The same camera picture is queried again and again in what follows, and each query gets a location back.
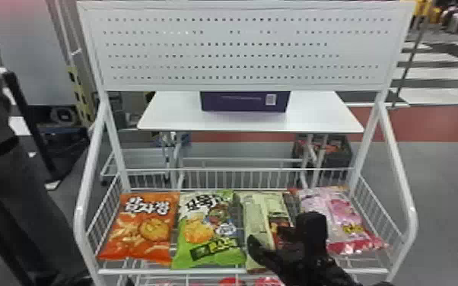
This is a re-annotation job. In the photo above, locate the pink snack packet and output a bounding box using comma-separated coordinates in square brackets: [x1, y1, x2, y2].
[296, 186, 388, 257]

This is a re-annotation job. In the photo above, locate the pale green snack packet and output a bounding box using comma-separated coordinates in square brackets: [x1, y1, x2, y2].
[234, 190, 294, 275]

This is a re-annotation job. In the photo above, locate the person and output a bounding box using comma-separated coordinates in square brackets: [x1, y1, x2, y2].
[0, 0, 91, 286]

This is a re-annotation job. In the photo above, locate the black crate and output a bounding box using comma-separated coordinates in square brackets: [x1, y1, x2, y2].
[291, 133, 354, 179]

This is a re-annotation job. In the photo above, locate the orange snack packet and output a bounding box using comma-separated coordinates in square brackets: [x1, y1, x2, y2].
[97, 191, 181, 267]

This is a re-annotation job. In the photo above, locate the dark blue box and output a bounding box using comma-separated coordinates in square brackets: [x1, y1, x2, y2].
[199, 91, 291, 113]

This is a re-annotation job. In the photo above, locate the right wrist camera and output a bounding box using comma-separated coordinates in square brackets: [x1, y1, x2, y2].
[294, 211, 329, 253]

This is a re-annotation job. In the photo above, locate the white wire rack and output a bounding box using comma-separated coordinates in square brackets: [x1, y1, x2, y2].
[73, 0, 419, 286]

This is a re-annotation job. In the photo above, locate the white side table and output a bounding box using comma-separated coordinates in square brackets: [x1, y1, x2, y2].
[137, 91, 365, 189]

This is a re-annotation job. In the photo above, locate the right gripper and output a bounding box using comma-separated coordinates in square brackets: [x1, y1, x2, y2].
[246, 234, 336, 286]

